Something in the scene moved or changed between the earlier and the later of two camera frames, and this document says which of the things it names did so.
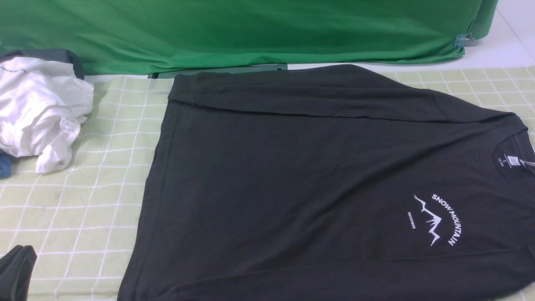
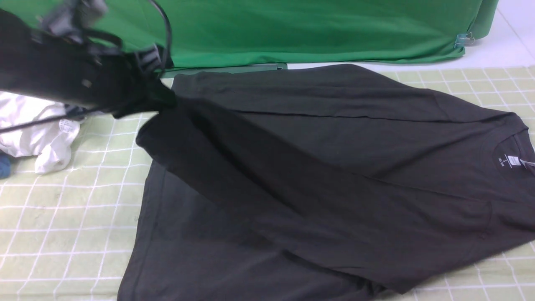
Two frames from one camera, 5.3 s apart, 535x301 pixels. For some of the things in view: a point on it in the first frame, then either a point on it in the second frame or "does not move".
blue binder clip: [462, 40] does not move
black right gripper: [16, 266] → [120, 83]
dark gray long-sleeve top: [339, 183] does not move
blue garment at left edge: [6, 166] does not move
